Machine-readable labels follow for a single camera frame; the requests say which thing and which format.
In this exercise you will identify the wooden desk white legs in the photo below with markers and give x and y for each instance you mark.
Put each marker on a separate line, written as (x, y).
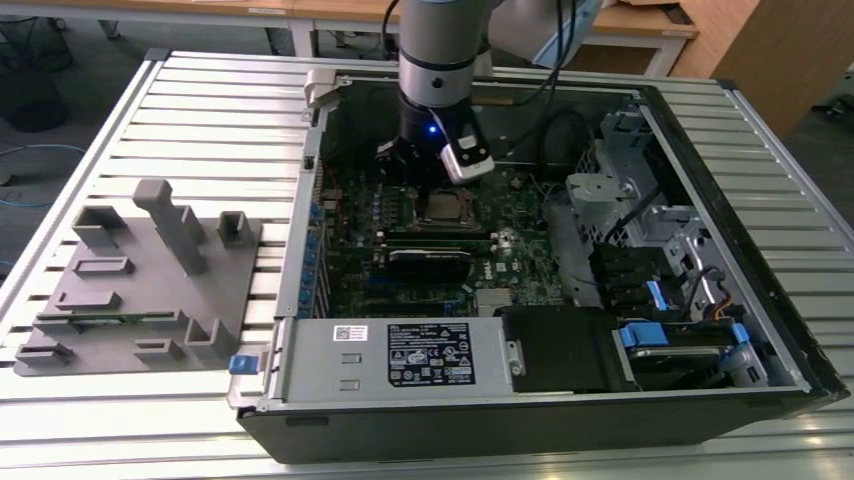
(641, 25)
(361, 10)
(167, 5)

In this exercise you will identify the wooden cabinet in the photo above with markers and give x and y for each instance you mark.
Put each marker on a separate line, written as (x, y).
(801, 50)

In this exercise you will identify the silver CPU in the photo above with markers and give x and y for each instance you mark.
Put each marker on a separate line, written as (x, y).
(443, 206)

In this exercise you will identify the black PC case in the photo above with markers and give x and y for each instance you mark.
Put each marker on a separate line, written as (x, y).
(534, 435)

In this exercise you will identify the black plastic shroud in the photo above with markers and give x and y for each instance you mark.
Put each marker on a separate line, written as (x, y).
(568, 350)

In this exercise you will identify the RAM slot black clips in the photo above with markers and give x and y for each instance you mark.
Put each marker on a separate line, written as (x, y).
(434, 229)
(434, 238)

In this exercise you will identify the grey-blue plastic bracket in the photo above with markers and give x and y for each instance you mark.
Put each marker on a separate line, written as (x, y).
(624, 127)

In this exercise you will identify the green RAM stick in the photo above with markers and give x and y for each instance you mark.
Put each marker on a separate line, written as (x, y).
(100, 316)
(441, 244)

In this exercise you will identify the blue case latch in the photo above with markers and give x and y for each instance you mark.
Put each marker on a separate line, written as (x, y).
(242, 364)

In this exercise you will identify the black graphics card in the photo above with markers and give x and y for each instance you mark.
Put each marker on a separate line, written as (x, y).
(427, 265)

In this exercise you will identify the RAM slot white clips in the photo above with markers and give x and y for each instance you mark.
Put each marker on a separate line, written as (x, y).
(434, 233)
(498, 246)

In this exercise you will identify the blue plastic clip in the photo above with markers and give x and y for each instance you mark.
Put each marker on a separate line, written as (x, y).
(738, 334)

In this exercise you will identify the CPU socket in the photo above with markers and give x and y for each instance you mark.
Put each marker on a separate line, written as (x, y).
(418, 220)

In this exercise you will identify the silver power supply unit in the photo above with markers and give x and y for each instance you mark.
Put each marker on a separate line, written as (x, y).
(321, 370)

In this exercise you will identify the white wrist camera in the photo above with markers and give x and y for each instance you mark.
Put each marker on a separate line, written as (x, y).
(470, 155)

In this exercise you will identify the green motherboard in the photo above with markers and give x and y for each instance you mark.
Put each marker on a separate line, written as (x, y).
(534, 260)

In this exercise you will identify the black waste bin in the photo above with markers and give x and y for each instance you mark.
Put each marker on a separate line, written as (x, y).
(36, 112)

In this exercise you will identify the grey parts rack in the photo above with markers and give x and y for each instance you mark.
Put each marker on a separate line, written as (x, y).
(167, 310)

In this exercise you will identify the grey metal drive cage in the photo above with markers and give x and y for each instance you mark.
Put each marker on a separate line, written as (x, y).
(588, 225)

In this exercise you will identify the silver chipset heat sink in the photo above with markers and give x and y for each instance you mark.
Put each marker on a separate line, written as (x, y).
(495, 298)

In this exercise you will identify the hard disk blue carrier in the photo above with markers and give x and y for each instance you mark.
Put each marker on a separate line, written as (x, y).
(674, 352)

